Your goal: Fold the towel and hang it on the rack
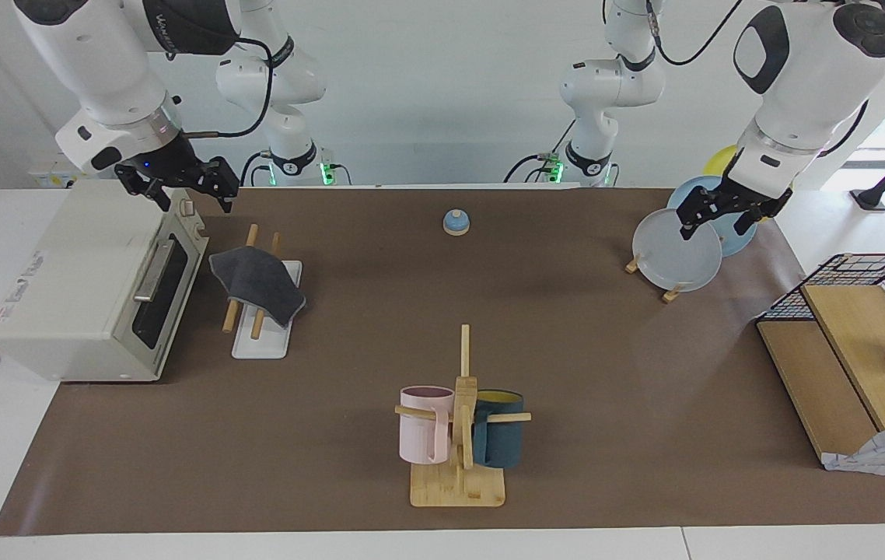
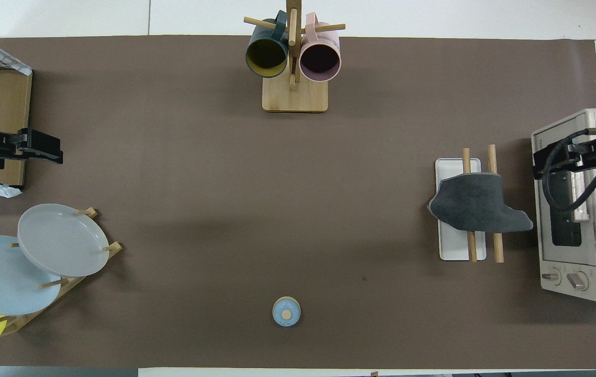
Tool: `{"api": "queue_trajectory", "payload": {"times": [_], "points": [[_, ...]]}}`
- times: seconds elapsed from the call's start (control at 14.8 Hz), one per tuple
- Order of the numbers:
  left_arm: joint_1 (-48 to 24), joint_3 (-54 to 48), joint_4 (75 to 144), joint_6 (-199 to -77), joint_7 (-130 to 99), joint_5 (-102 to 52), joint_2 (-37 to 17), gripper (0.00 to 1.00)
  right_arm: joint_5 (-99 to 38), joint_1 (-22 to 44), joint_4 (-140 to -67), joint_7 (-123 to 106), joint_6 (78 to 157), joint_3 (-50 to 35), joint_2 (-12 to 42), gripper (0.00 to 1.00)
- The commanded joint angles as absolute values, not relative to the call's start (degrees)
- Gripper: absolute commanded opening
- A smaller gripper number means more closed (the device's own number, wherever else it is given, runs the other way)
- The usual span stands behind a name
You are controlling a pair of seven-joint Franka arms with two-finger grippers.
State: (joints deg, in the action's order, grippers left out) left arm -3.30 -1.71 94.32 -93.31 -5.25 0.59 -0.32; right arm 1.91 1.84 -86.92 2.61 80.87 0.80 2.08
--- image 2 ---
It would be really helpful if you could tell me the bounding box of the purple and grey towel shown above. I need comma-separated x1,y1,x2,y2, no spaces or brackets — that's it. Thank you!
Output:
427,172,534,234

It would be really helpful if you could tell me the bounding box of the wooden plate rack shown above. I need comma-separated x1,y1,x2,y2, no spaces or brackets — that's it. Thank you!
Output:
0,207,124,337

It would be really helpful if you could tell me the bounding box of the white wooden towel rack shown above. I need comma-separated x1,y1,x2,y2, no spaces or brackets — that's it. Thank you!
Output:
435,145,505,263

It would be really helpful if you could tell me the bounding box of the grey plate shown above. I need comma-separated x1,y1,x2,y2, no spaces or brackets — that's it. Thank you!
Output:
17,204,111,278

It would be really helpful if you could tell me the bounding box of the large brown table mat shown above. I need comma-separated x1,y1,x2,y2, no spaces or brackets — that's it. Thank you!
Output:
0,36,596,370

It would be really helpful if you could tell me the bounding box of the dark green mug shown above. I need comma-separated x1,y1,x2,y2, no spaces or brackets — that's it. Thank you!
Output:
246,10,290,79

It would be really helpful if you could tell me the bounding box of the wooden mug tree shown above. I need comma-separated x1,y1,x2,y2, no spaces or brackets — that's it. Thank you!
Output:
244,0,346,114

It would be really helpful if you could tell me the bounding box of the pink mug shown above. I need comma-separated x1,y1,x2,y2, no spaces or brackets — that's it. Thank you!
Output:
300,13,342,83

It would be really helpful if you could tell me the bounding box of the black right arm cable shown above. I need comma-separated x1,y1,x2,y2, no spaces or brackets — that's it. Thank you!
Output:
542,127,596,213

